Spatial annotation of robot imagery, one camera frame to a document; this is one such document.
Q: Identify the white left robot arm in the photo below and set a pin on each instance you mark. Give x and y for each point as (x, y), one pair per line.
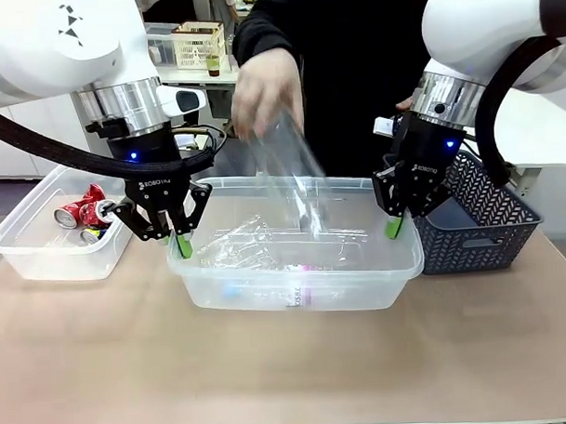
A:
(30, 44)

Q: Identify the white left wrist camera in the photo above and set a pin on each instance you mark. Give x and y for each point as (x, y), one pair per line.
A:
(181, 100)

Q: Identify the white side desk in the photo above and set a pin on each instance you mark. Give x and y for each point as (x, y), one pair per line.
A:
(531, 124)

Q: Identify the clear plastic bag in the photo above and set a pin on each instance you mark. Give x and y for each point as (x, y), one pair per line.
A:
(300, 174)

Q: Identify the red can silver lid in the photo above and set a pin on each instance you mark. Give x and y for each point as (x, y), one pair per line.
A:
(68, 216)

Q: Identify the dented red white can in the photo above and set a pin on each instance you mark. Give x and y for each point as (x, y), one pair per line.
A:
(94, 214)

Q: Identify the cup of brown liquid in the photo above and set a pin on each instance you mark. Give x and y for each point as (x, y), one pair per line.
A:
(213, 65)

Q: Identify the person's left hand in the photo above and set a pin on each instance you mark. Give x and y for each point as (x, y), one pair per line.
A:
(404, 104)

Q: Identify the black green-tipped right gripper finger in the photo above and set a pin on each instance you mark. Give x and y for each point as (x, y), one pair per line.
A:
(394, 217)
(429, 200)

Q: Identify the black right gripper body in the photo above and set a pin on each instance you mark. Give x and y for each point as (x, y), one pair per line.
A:
(423, 160)

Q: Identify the person's right hand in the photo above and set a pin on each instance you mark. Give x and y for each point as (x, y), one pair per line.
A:
(265, 91)

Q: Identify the dark grey woven basket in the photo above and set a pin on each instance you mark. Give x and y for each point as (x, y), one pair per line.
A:
(488, 233)

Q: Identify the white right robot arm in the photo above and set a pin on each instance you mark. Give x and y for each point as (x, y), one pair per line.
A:
(485, 19)

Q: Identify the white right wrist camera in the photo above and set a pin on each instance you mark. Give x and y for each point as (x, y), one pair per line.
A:
(384, 126)

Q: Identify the crushed red can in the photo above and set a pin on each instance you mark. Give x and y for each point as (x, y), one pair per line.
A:
(92, 194)

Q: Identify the pink labelled plastic package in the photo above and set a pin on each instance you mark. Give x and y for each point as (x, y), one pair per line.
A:
(306, 285)

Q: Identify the beige plastic crate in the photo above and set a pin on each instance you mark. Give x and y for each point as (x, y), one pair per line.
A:
(197, 45)

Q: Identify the crumpled clear plastic film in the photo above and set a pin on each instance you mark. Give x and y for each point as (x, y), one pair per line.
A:
(247, 246)

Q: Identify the large clear plastic bin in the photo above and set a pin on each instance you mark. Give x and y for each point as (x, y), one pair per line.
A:
(295, 286)

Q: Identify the person's black-sleeved right forearm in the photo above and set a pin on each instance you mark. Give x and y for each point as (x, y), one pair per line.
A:
(263, 36)

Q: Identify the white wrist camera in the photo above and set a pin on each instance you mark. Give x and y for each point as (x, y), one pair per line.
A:
(181, 100)
(384, 126)

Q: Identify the black green-tipped left gripper finger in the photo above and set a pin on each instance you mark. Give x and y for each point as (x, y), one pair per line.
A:
(190, 220)
(141, 224)

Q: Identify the blue yellow can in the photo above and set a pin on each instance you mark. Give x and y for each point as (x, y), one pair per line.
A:
(92, 235)

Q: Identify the small clear plastic bin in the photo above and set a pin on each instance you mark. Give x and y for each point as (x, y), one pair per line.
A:
(43, 257)

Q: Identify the white cabinet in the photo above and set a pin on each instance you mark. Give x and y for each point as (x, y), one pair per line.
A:
(34, 137)

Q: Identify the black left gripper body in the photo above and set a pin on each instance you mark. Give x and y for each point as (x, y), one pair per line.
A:
(151, 174)

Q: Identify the person's black sweater torso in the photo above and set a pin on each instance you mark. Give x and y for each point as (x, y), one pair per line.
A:
(352, 70)

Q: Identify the white background table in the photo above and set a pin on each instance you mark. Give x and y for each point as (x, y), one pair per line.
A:
(190, 75)

